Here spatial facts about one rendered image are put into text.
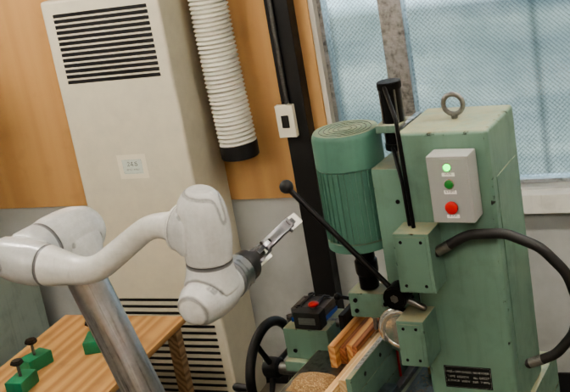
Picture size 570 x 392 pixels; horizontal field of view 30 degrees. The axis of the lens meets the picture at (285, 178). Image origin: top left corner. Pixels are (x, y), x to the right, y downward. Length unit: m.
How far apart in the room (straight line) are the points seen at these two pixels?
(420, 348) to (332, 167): 0.48
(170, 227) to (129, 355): 0.60
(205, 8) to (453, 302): 1.86
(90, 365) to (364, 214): 1.68
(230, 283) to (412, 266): 0.47
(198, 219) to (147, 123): 2.00
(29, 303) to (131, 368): 2.21
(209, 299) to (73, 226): 0.58
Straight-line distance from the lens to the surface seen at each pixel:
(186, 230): 2.22
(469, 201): 2.42
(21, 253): 2.59
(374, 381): 2.75
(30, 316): 4.94
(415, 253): 2.49
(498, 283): 2.55
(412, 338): 2.58
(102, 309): 2.73
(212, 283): 2.25
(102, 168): 4.34
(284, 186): 2.61
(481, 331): 2.62
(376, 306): 2.78
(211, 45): 4.09
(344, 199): 2.64
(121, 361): 2.76
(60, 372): 4.05
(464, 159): 2.39
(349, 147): 2.59
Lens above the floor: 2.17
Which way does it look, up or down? 16 degrees down
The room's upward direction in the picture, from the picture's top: 10 degrees counter-clockwise
